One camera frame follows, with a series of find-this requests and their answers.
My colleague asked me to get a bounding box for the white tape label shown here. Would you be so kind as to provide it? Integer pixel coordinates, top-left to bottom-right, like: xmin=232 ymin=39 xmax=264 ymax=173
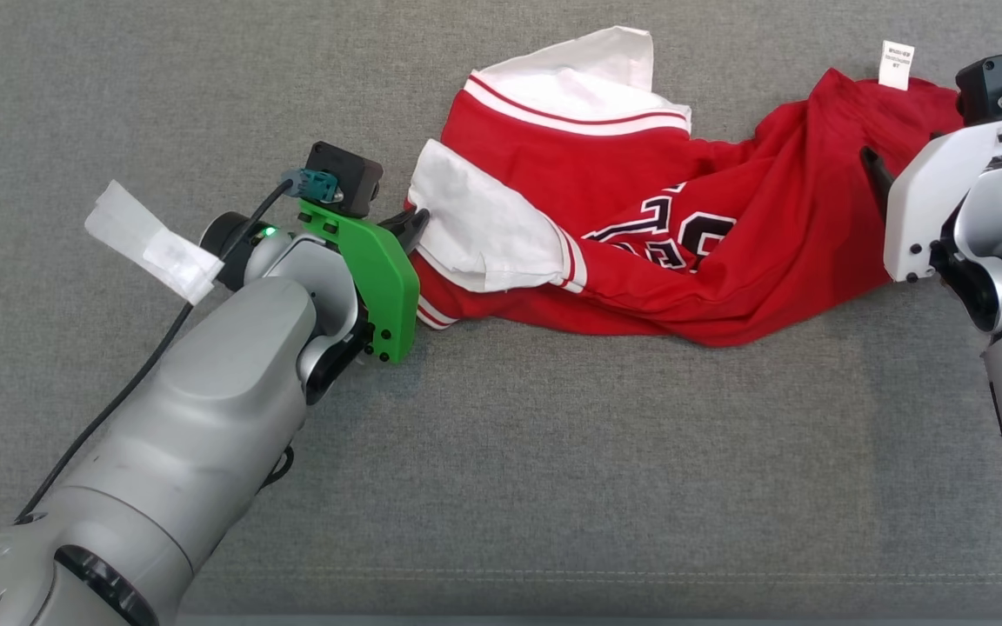
xmin=84 ymin=179 xmax=226 ymax=306

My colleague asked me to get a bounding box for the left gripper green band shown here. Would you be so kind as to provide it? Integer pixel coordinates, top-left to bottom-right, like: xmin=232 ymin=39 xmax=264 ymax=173
xmin=297 ymin=198 xmax=431 ymax=365

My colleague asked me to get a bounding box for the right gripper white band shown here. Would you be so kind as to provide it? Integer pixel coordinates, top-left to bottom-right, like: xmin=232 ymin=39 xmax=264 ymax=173
xmin=860 ymin=121 xmax=1002 ymax=283

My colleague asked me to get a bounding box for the red white basketball jersey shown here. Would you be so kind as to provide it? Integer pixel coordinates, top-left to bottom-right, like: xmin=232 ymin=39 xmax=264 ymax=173
xmin=405 ymin=26 xmax=968 ymax=349

